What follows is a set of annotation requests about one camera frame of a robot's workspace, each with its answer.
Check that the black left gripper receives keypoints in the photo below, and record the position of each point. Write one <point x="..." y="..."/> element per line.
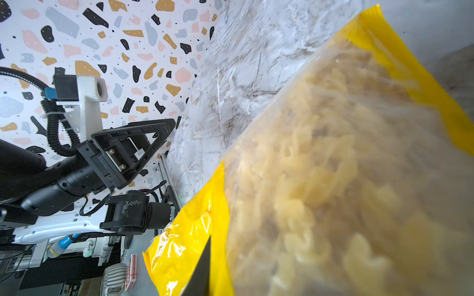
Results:
<point x="118" y="155"/>

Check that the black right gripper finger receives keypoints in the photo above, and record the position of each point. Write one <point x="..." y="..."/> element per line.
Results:
<point x="199" y="281"/>

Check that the yellow pasta bag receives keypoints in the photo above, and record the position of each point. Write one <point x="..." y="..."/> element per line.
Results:
<point x="357" y="180"/>

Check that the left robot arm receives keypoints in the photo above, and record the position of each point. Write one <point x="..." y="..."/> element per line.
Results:
<point x="87" y="193"/>

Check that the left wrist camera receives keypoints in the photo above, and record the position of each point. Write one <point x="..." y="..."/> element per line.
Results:
<point x="81" y="96"/>

